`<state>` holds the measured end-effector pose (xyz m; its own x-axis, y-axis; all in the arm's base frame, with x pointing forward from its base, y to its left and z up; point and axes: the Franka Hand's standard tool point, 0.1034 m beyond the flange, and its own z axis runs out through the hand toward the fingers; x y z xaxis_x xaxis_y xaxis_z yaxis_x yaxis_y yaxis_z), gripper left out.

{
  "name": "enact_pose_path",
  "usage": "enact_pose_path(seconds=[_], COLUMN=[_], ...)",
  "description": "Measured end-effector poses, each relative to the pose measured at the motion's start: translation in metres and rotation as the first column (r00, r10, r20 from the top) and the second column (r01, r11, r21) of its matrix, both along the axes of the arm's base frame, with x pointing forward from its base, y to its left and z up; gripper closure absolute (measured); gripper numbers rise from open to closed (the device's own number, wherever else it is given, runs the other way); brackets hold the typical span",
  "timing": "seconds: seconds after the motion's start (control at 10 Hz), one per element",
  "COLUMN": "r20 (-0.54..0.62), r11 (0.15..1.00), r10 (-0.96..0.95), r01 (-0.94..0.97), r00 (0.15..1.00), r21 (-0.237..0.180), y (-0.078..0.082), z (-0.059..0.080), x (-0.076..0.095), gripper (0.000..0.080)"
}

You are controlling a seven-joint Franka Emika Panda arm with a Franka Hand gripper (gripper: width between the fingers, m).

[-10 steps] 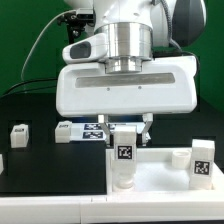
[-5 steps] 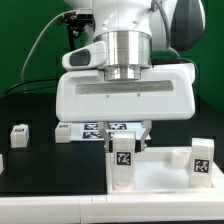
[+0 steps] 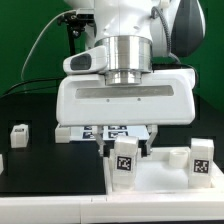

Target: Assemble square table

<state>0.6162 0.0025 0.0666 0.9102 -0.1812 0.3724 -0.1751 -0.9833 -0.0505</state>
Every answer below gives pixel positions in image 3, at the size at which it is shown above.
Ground white right fence rail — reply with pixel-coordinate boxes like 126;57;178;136
212;164;224;191

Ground black camera on stand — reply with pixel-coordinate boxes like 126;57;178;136
57;10;94;38

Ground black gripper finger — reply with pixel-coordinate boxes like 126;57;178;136
92;126;105;155
142;125;158;156

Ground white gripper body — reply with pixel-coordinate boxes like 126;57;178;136
56;69;195;126

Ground black cables on table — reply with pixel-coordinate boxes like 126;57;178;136
0;77;68;100

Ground white block at left edge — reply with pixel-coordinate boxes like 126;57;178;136
0;154;4;175

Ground grey corrugated arm cable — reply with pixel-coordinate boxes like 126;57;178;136
150;5;183;64

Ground white square table top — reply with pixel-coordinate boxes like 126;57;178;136
103;147;224;194

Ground grey camera cable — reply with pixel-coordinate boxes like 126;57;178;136
20;12;69;83

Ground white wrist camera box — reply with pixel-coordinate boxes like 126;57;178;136
63;45;107;75

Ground white front fence rail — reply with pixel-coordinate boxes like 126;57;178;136
0;193;224;224

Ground white fence rail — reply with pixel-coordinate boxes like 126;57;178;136
212;164;224;191
0;193;224;224

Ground white tag sheet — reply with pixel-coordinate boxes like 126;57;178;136
70;126;149;141

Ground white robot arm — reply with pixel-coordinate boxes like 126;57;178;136
56;0;205;138

